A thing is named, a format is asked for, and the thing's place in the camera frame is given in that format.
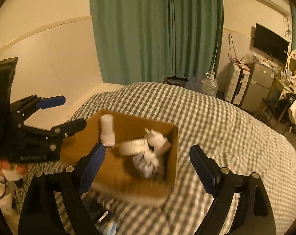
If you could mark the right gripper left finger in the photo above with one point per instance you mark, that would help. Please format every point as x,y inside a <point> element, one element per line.
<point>40,214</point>

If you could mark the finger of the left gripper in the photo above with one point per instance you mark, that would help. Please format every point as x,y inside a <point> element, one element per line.
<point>31,104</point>
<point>64,130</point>

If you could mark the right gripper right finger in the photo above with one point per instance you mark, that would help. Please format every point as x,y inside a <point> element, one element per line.
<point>254,213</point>

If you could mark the white cylindrical bottle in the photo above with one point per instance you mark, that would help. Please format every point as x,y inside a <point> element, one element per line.
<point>107,136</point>

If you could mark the blue tissue pack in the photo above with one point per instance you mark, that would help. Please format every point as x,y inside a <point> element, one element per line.
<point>108,228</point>

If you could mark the white plush toy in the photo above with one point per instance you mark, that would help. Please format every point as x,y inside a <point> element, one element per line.
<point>147,153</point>

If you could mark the operator hand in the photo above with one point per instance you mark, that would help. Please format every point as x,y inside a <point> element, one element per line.
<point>11,171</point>

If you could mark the phone mounted on gripper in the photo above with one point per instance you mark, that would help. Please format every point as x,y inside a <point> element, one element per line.
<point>7,73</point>

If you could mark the black object on bed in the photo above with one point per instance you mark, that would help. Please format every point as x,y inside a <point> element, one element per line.
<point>96,210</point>

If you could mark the open cardboard box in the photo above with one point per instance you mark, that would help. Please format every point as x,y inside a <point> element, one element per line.
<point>117,176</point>

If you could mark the green checkered duvet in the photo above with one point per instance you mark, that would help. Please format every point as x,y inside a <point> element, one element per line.
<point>227,134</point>

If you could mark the black chair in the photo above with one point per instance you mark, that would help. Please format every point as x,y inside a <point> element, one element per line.
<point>287,106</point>

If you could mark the large green curtain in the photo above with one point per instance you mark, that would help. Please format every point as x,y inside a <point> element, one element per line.
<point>148,40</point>

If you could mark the wooden dressing table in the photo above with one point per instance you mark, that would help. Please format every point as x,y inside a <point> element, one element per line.
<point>277,102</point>

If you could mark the clear water jug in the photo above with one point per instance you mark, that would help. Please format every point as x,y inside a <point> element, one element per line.
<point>209,85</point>

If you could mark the white suitcase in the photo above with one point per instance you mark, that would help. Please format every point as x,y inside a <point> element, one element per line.
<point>237,82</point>

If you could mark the silver mini fridge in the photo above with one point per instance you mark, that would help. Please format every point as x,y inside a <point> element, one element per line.
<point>259,83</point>

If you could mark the white oval vanity mirror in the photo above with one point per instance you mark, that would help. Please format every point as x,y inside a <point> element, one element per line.
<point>291,65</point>

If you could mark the black wall television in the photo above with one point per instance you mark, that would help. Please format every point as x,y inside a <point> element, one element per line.
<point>270,43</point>

